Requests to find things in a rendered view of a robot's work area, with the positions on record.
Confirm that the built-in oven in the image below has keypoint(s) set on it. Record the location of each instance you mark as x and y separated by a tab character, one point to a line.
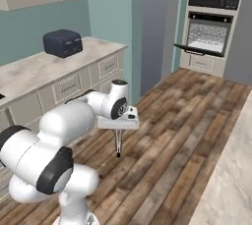
210	32

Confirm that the black oven door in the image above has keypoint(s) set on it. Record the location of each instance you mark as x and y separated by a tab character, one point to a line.
198	49

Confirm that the wide beige drawer front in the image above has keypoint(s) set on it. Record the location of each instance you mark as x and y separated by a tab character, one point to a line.
67	88

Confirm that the small beige drawer front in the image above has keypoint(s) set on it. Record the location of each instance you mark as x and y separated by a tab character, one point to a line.
108	66

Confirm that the dark blue toaster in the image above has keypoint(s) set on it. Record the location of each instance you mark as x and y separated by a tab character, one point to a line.
62	43

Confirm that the beige drawer under oven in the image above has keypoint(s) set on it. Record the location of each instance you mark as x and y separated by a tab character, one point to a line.
201	62

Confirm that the beige base cupboard door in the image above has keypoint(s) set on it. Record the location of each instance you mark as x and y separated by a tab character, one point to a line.
24	109

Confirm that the dark metal tongs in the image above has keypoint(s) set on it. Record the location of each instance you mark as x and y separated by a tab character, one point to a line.
118	143

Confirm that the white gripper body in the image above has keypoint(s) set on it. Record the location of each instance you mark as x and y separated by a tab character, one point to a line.
116	123

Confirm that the beige tall oven cabinet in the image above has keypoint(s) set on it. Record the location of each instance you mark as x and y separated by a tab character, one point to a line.
241	22

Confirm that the black hob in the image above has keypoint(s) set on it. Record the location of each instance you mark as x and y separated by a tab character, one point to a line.
1	96

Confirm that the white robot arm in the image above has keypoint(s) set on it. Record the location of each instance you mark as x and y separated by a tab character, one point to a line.
65	121

